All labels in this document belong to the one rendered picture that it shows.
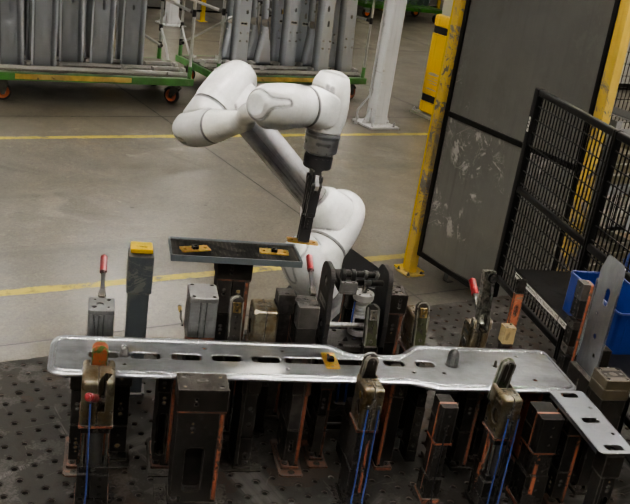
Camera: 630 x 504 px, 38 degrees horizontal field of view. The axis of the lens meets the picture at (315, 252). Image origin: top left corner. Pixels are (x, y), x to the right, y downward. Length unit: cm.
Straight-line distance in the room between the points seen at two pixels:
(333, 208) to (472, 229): 238
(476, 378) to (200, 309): 75
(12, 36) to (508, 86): 516
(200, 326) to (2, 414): 60
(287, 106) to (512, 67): 298
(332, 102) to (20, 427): 119
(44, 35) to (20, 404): 653
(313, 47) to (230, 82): 757
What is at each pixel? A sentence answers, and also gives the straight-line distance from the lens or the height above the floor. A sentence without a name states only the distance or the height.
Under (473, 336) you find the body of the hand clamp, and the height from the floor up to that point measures 102.
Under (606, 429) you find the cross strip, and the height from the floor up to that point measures 100.
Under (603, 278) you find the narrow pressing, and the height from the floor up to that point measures 127.
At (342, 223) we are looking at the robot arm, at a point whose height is 113.
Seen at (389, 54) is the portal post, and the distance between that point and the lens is 939.
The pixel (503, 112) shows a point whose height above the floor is 117.
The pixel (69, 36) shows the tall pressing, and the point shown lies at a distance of 927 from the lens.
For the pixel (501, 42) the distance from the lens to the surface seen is 516.
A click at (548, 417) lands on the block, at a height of 98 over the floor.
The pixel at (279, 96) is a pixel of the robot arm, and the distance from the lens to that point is 220.
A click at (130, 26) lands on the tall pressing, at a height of 67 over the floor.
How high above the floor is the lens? 213
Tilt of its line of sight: 21 degrees down
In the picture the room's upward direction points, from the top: 9 degrees clockwise
